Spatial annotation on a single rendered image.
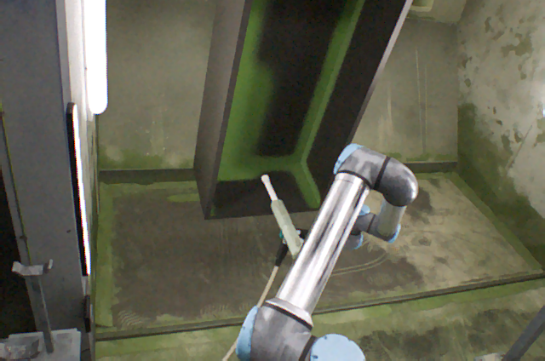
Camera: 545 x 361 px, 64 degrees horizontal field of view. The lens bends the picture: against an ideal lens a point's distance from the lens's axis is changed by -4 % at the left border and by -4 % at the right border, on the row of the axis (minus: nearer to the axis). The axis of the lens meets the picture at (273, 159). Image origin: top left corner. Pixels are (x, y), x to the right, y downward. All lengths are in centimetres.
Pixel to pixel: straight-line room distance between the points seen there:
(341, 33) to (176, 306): 150
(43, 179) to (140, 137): 162
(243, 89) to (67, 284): 110
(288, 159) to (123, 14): 139
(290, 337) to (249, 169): 134
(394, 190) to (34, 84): 104
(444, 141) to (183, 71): 208
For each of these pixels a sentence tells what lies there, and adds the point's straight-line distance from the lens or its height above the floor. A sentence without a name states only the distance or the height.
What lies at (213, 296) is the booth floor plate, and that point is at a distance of 240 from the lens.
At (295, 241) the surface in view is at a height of 67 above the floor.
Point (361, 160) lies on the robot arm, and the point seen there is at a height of 118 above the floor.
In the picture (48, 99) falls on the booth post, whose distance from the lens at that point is 126.
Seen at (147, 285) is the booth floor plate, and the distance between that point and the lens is 243.
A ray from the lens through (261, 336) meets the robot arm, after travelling 125.
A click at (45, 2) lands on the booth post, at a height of 157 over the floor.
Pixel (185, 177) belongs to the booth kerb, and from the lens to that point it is 302.
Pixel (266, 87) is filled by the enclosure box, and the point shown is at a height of 102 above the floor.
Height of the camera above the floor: 190
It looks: 33 degrees down
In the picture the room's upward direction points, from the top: 11 degrees clockwise
